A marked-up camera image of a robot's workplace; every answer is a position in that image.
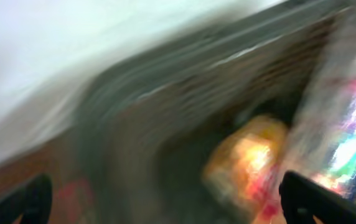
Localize grey plastic basket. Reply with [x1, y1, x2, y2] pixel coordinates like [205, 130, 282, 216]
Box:
[75, 1, 356, 224]

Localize brown snack bag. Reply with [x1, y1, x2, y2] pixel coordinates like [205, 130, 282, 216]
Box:
[202, 114, 288, 222]

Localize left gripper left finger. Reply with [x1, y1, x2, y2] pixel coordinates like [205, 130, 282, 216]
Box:
[0, 174, 53, 224]

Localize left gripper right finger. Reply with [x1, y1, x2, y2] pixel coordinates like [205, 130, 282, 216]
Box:
[279, 171, 356, 224]

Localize Kleenex tissue multipack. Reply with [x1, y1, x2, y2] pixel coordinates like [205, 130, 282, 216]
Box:
[285, 30, 356, 200]

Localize orange spaghetti packet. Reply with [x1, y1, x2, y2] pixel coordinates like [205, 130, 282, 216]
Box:
[50, 179, 97, 224]

